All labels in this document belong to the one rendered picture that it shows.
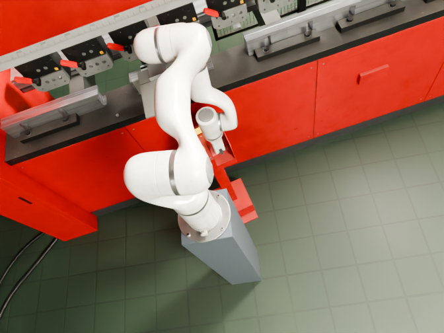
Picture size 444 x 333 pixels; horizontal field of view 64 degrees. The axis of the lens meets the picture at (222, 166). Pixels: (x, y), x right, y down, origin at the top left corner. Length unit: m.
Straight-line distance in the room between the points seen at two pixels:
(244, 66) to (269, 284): 1.23
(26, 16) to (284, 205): 1.67
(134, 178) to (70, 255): 1.80
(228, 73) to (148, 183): 0.95
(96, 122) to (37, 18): 0.55
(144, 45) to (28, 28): 0.57
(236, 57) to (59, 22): 0.78
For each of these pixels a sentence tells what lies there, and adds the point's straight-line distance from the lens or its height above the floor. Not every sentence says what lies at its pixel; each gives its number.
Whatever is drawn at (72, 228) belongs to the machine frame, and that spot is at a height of 0.15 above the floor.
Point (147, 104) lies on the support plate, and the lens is 1.58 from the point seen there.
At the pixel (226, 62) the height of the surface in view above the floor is 0.87.
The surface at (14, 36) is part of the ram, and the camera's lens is 1.56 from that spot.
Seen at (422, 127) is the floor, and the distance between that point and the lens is 2.64.
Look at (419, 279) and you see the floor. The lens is 2.28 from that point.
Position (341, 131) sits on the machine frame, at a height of 0.07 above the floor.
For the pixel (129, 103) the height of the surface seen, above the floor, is 0.88.
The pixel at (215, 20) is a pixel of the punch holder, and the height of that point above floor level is 1.15.
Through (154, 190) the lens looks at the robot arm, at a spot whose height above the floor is 1.39.
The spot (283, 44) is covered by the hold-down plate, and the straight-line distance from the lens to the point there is 1.76.
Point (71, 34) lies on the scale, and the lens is 1.54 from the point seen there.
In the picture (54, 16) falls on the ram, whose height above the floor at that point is 1.40.
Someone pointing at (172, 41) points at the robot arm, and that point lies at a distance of 1.05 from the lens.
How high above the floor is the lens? 2.16
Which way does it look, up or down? 62 degrees down
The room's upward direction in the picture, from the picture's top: 25 degrees counter-clockwise
